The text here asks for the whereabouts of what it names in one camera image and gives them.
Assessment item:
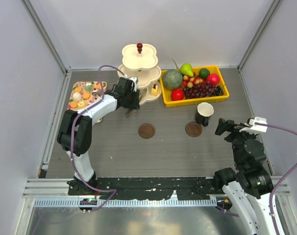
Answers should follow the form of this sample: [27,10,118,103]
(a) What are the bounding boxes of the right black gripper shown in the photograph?
[215,117,257,166]

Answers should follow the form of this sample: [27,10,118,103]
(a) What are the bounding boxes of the metal tongs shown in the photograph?
[125,89,147,118]

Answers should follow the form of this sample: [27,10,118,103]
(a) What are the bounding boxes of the yellow cake slice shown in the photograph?
[151,84,158,96]

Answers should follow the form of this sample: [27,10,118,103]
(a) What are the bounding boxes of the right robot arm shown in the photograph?
[213,117,285,235]

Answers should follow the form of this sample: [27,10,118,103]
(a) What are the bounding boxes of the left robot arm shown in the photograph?
[57,77,140,195]

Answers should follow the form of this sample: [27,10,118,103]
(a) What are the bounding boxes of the black mug white inside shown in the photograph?
[195,102,214,127]

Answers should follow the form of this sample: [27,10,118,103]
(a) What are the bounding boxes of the chocolate swirl roll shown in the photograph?
[92,89,102,97]

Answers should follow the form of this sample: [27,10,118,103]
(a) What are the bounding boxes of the right wooden coaster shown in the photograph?
[185,122,202,137]

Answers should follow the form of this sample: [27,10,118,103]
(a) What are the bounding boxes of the wooden coaster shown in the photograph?
[138,123,155,139]
[185,122,202,137]

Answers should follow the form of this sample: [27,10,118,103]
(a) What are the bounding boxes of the cream three-tier stand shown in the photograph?
[117,43,162,105]

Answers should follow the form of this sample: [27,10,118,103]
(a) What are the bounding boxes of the black grape bunch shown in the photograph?
[211,86,224,96]

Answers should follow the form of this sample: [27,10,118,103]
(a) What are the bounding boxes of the green round dessert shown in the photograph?
[84,83,94,92]

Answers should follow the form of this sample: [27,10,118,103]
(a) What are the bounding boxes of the orange macaron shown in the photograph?
[82,93,91,100]

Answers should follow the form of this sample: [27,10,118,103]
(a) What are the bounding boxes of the floral dessert tray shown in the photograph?
[67,81,101,112]

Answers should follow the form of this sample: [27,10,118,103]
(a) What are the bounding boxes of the purple grape bunch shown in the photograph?
[183,82,216,99]

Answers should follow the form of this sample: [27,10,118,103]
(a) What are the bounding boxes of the yellow round dessert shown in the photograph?
[77,100,86,109]

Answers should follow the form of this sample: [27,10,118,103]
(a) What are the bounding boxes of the left wooden coaster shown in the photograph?
[138,123,155,139]

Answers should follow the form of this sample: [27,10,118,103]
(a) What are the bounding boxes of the yellow plastic fruit bin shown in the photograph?
[160,65,230,107]

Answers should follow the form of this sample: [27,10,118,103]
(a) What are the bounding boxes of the white round dessert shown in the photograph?
[72,92,82,102]

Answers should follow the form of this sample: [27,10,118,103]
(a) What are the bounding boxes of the pink red apple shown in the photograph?
[206,73,220,86]

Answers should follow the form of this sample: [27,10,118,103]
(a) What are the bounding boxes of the green melon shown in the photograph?
[162,70,182,90]

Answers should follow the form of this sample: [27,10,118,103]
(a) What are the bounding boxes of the red tomato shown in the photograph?
[171,88,185,101]

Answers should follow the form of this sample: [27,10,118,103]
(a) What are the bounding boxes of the green lime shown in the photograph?
[198,68,210,79]

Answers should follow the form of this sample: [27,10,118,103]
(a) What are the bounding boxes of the green pear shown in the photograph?
[179,63,194,77]

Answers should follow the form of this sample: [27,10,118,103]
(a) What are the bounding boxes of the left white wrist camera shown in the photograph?
[125,77,138,92]

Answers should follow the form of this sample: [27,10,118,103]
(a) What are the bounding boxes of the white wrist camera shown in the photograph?
[239,117,267,135]
[125,77,138,92]

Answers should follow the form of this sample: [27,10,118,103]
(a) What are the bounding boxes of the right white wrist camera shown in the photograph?
[239,117,267,135]

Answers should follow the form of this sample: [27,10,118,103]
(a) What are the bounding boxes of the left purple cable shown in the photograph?
[70,65,129,212]

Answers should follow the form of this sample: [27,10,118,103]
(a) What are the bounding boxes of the white cable duct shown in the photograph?
[33,197,217,208]

